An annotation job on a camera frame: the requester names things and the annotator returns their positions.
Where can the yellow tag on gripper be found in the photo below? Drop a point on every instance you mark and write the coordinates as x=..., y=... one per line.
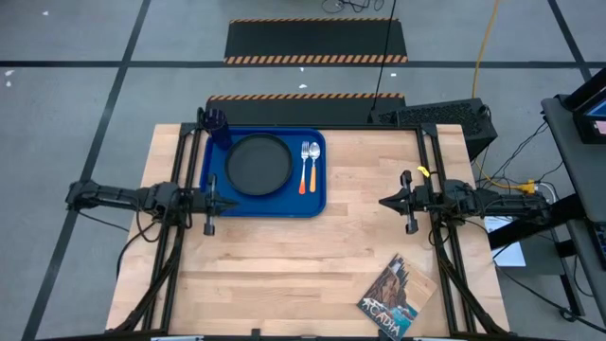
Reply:
x=424, y=170

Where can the black perforated computer case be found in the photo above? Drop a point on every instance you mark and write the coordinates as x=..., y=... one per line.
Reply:
x=445, y=118

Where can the white paper sheet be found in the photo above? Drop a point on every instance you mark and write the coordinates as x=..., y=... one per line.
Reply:
x=509, y=256

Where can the Acadia picture book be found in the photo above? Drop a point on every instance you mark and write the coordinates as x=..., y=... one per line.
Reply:
x=395, y=298

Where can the grey side table top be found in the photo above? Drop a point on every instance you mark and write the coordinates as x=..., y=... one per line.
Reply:
x=577, y=156

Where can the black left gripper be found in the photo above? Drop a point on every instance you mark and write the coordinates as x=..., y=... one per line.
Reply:
x=202, y=203

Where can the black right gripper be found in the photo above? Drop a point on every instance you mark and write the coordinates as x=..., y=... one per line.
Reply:
x=419, y=199

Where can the large black hazard-striped floor mat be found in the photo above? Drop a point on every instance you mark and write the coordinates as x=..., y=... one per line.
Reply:
x=315, y=40

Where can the black round plate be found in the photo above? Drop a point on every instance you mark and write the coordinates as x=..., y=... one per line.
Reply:
x=259, y=164

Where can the blue plastic tray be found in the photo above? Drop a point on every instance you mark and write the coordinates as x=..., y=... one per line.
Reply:
x=279, y=206

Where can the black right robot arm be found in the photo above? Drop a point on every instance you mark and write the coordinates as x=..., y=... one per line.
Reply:
x=511, y=203

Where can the purple plastic cup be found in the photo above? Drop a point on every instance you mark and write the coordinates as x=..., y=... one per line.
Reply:
x=219, y=130

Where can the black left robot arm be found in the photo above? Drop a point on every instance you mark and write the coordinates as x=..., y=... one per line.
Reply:
x=113, y=195

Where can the black monitor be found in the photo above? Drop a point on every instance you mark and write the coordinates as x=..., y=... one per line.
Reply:
x=589, y=118

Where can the black side table stand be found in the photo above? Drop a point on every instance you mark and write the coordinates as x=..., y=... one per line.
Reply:
x=521, y=232

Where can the narrow black hazard-striped floor mat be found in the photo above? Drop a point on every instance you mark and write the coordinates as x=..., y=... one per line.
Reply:
x=303, y=111

